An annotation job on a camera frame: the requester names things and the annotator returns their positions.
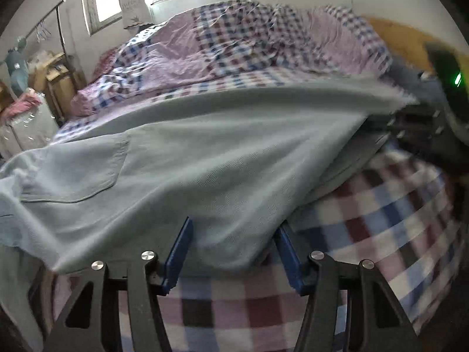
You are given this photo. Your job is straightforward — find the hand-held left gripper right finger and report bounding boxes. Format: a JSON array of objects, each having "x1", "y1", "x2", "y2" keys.
[{"x1": 274, "y1": 225, "x2": 418, "y2": 352}]

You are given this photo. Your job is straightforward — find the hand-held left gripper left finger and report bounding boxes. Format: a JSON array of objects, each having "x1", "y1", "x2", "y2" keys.
[{"x1": 42, "y1": 216, "x2": 194, "y2": 352}]

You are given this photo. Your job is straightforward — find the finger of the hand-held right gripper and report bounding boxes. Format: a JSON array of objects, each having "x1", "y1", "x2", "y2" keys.
[
  {"x1": 394, "y1": 123, "x2": 449, "y2": 145},
  {"x1": 366, "y1": 106, "x2": 446, "y2": 127}
]

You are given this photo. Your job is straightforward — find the light denim pants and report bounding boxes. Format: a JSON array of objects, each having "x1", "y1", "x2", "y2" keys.
[{"x1": 0, "y1": 112, "x2": 389, "y2": 352}]

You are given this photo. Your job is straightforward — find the wooden headboard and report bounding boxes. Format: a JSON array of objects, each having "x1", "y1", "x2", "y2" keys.
[{"x1": 361, "y1": 15, "x2": 440, "y2": 77}]

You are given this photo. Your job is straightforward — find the checked bedsheet with lace print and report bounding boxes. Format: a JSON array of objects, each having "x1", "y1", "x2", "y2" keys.
[{"x1": 47, "y1": 70, "x2": 466, "y2": 352}]

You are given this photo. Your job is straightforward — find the checked and dotted quilt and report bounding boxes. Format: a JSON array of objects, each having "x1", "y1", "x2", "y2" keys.
[{"x1": 69, "y1": 0, "x2": 392, "y2": 118}]

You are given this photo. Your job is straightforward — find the cardboard box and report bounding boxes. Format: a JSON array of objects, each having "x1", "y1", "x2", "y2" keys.
[{"x1": 27, "y1": 51, "x2": 86, "y2": 118}]

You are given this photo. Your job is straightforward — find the pink cloth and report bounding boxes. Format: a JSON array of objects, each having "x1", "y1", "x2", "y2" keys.
[{"x1": 0, "y1": 90, "x2": 45, "y2": 121}]

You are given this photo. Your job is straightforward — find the teal hanging cloth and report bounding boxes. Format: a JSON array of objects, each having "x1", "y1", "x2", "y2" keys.
[{"x1": 4, "y1": 38, "x2": 30, "y2": 98}]

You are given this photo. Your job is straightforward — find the white lace curtain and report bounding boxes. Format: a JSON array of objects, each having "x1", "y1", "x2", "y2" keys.
[{"x1": 117, "y1": 0, "x2": 154, "y2": 30}]

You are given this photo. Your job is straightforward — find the window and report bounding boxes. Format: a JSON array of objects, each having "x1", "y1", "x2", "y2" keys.
[{"x1": 81, "y1": 0, "x2": 213, "y2": 37}]

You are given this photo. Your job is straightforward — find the black clothes rail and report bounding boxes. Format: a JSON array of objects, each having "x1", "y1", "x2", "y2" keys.
[{"x1": 22, "y1": 0, "x2": 70, "y2": 57}]

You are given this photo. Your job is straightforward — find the wire clothes hangers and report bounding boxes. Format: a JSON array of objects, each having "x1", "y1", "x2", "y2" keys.
[{"x1": 35, "y1": 20, "x2": 54, "y2": 43}]

